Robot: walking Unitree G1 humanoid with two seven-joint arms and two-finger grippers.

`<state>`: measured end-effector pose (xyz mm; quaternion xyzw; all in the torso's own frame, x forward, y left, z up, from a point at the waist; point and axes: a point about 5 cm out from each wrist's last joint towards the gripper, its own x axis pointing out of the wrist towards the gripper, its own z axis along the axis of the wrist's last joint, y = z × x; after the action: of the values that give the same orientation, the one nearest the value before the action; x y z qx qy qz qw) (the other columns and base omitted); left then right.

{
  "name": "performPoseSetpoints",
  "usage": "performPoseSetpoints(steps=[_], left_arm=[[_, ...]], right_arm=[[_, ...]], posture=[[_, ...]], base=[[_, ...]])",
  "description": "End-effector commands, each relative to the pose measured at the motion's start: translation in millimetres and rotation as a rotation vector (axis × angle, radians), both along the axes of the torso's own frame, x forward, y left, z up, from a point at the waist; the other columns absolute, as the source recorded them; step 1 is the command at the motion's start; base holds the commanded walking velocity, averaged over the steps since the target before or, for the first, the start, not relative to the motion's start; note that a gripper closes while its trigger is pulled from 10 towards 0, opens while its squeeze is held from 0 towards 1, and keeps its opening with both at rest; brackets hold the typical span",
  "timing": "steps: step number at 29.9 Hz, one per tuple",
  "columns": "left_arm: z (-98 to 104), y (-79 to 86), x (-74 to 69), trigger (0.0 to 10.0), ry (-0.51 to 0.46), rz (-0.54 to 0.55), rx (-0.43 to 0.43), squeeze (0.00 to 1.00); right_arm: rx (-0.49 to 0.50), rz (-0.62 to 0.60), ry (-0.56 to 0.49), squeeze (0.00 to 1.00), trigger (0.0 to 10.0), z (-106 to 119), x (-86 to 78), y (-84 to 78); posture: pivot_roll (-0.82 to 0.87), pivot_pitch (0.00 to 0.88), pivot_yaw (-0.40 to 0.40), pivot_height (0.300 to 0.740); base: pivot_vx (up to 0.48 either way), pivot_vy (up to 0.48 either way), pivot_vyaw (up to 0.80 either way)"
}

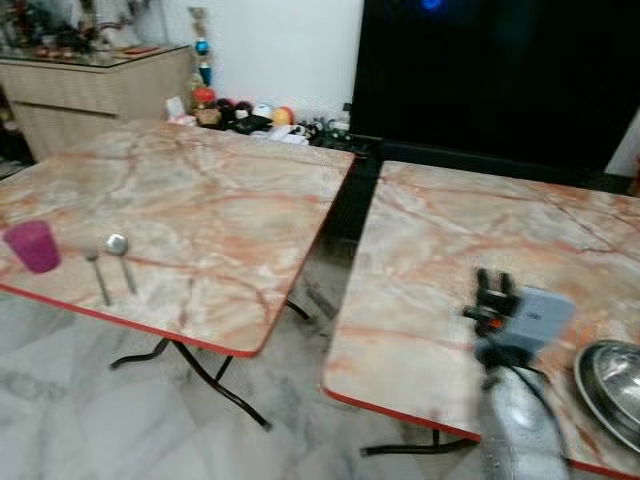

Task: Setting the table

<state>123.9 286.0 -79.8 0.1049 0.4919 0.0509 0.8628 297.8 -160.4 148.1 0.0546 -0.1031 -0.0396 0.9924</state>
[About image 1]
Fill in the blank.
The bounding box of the round stainless steel plate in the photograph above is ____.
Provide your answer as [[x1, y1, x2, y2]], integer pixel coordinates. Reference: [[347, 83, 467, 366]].
[[572, 339, 640, 454]]

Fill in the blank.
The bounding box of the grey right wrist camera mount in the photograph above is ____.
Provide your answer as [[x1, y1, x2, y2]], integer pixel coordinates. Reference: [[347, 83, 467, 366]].
[[496, 286, 578, 354]]

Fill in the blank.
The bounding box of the large black television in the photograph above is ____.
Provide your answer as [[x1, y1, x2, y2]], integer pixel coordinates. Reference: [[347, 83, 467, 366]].
[[349, 0, 640, 179]]

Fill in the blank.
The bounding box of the black flat pouch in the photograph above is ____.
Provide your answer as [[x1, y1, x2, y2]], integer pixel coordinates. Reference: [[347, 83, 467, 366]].
[[229, 114, 278, 135]]

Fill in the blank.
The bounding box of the stainless steel spoon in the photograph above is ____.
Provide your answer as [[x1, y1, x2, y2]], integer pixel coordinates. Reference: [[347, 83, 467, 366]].
[[104, 232, 140, 296]]

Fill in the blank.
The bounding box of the light wooden cabinet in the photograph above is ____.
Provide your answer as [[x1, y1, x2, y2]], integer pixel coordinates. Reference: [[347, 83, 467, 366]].
[[0, 44, 197, 163]]

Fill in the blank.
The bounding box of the pink plastic cup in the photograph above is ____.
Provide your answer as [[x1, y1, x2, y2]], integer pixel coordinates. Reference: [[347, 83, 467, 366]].
[[2, 220, 62, 275]]

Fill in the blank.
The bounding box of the stainless steel fork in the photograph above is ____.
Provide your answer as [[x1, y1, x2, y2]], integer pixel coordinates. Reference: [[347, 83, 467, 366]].
[[84, 247, 114, 307]]

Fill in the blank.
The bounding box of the gold and blue trophy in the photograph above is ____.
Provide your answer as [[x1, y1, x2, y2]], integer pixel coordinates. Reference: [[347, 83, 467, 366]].
[[189, 7, 214, 88]]

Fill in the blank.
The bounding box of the red lidded jar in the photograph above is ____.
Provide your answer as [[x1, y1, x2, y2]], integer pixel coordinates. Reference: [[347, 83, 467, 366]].
[[192, 87, 220, 127]]

